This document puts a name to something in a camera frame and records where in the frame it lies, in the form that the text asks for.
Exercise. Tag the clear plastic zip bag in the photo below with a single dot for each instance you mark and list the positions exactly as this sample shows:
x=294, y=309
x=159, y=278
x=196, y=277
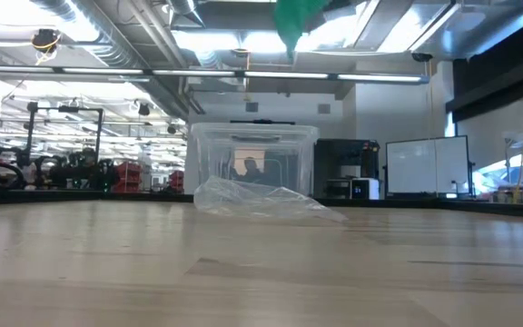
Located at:
x=261, y=202

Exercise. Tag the clear plastic storage box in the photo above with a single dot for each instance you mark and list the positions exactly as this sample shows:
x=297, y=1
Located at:
x=216, y=159

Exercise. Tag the green elastic bandage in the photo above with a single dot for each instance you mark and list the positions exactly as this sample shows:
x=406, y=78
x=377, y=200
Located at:
x=294, y=20

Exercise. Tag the person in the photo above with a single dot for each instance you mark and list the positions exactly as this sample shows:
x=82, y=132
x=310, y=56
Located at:
x=249, y=171

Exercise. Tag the small red storage bins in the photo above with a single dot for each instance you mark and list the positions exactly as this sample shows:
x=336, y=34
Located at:
x=176, y=181

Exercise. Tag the white bucket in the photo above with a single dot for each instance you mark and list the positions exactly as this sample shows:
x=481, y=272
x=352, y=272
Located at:
x=367, y=188

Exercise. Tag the red storage bin rack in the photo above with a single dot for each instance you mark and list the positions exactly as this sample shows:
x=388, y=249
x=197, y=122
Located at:
x=126, y=177

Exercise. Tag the whiteboard on stand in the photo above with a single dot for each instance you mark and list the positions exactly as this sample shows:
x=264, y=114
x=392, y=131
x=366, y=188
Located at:
x=427, y=165

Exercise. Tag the black background robot rig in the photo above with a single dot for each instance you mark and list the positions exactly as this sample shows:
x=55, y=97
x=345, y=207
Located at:
x=66, y=170

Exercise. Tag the grey square wall vent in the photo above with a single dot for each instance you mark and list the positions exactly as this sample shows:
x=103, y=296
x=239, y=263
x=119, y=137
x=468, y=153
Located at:
x=324, y=108
x=251, y=107

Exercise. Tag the black 3D printer enclosure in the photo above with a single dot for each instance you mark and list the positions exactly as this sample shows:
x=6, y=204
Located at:
x=338, y=156

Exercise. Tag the black aluminium table frame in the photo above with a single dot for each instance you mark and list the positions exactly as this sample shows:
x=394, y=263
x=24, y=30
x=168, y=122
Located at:
x=84, y=196

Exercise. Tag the black dome camera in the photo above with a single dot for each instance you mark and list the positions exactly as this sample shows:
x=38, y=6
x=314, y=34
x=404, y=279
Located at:
x=422, y=56

